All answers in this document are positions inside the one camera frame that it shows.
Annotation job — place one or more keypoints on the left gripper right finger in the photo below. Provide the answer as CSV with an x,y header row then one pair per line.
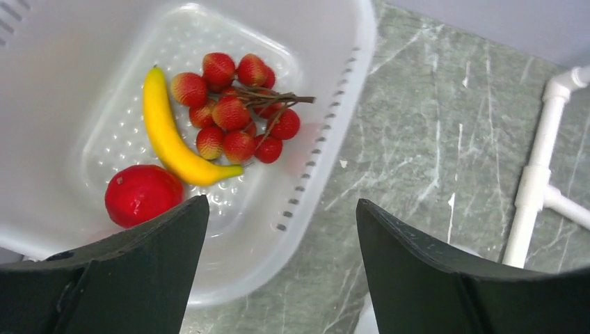
x,y
420,284

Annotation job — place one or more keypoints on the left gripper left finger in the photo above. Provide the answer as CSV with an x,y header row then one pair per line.
x,y
135,281

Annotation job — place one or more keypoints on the white plastic bag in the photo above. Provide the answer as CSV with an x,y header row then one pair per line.
x,y
367,321

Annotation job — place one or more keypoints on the yellow fake fruit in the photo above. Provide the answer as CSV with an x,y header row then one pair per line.
x,y
167,143

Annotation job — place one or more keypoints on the red orange fake fruit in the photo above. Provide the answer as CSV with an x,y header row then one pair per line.
x,y
237,111

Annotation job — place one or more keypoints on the white PVC pipe frame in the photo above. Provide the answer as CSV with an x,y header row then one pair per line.
x,y
534,191

